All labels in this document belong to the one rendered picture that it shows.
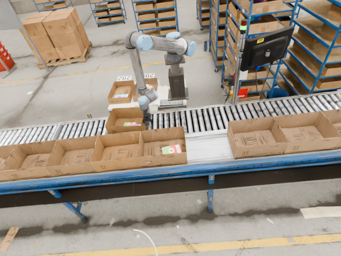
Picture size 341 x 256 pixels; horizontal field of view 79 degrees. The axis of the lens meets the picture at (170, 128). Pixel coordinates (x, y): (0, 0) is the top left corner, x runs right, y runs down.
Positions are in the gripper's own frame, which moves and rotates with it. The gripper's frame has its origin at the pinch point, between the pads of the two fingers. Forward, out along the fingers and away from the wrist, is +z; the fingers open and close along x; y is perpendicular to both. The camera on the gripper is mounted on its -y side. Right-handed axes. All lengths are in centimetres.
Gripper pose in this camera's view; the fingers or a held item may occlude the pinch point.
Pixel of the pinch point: (149, 126)
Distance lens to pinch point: 223.2
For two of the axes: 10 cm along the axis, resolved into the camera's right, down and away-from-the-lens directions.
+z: 1.2, 6.9, 7.1
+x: -9.9, 1.1, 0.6
